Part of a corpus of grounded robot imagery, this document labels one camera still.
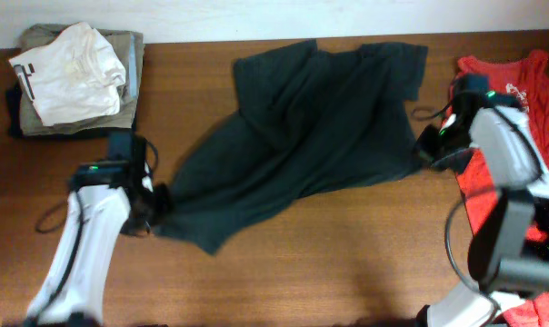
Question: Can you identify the dark green t-shirt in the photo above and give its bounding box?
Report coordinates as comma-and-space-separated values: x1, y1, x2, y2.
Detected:
155, 40, 428, 254

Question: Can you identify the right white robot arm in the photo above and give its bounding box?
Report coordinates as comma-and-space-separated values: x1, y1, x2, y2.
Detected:
413, 74, 549, 327

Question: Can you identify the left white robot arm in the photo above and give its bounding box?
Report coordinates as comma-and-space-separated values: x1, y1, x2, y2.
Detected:
24, 132, 169, 326

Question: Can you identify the black folded garment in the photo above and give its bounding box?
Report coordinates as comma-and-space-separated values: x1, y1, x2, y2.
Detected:
5, 84, 138, 140

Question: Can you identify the khaki folded garment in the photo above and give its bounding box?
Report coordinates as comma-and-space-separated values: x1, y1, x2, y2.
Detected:
15, 24, 145, 111

